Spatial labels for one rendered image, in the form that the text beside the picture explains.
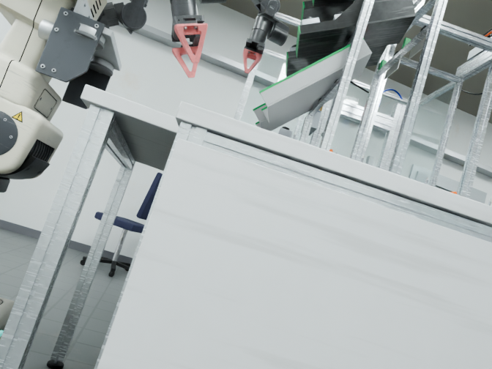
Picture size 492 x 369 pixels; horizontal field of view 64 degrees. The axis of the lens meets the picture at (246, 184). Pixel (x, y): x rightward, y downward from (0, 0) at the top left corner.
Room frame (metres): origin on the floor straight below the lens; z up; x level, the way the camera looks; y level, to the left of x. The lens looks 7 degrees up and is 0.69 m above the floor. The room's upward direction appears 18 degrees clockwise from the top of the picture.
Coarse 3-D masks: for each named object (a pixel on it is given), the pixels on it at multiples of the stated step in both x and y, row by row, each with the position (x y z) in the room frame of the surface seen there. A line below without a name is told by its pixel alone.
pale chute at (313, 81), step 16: (368, 48) 0.88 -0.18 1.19; (320, 64) 0.90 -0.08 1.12; (336, 64) 0.89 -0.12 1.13; (288, 80) 0.90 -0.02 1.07; (304, 80) 0.90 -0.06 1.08; (320, 80) 0.90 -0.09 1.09; (272, 96) 0.91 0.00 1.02; (288, 96) 0.90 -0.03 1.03; (304, 96) 0.95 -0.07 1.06; (320, 96) 1.02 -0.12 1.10; (272, 112) 0.96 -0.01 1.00; (288, 112) 1.02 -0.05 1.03
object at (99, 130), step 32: (96, 128) 0.75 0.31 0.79; (96, 160) 0.75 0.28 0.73; (128, 160) 1.33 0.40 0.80; (64, 192) 0.74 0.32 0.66; (64, 224) 0.75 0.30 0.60; (32, 256) 0.74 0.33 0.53; (96, 256) 1.55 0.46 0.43; (32, 288) 0.75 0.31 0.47; (32, 320) 0.75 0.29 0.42; (64, 320) 1.54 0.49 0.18; (0, 352) 0.74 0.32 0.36; (64, 352) 1.55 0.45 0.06
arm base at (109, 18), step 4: (108, 4) 1.17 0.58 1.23; (112, 4) 1.17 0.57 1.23; (104, 8) 1.16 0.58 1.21; (108, 8) 1.16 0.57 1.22; (112, 8) 1.16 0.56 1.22; (104, 12) 1.16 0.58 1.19; (108, 12) 1.17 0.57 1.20; (112, 12) 1.17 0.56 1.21; (104, 16) 1.16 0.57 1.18; (108, 16) 1.17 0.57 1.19; (112, 16) 1.17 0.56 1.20; (116, 16) 1.18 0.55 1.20; (100, 20) 1.16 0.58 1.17; (104, 20) 1.17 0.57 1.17; (108, 20) 1.18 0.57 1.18; (112, 20) 1.18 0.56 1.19; (116, 20) 1.19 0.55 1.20; (108, 24) 1.19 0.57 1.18; (112, 24) 1.20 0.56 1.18; (116, 24) 1.20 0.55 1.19; (108, 28) 1.20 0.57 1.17
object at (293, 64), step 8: (376, 48) 1.05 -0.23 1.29; (384, 48) 1.05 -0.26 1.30; (288, 56) 1.06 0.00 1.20; (296, 56) 1.06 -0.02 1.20; (320, 56) 1.06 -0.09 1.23; (376, 56) 1.10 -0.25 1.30; (288, 64) 1.09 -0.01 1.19; (296, 64) 1.10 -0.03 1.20; (304, 64) 1.10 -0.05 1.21; (368, 64) 1.15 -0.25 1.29; (288, 72) 1.14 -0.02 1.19
